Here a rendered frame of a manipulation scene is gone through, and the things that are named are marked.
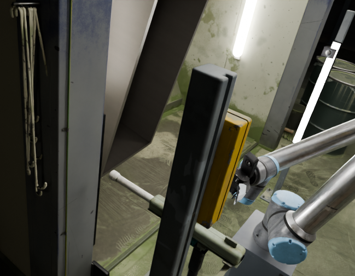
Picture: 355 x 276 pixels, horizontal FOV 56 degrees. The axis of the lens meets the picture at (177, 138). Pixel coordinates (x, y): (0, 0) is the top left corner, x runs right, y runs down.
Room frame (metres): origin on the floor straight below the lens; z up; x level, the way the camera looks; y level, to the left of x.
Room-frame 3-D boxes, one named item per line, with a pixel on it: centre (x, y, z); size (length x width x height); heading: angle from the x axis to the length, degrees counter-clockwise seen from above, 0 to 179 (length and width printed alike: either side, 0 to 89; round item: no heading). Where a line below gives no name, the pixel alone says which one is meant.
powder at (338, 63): (4.44, -1.85, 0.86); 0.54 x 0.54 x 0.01
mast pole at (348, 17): (2.48, -0.97, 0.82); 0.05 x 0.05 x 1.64; 60
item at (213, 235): (0.76, -0.02, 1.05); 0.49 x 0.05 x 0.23; 60
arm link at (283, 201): (1.25, -0.56, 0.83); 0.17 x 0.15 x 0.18; 173
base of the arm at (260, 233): (1.26, -0.56, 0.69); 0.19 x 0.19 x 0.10
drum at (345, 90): (3.79, -1.77, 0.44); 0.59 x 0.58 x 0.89; 165
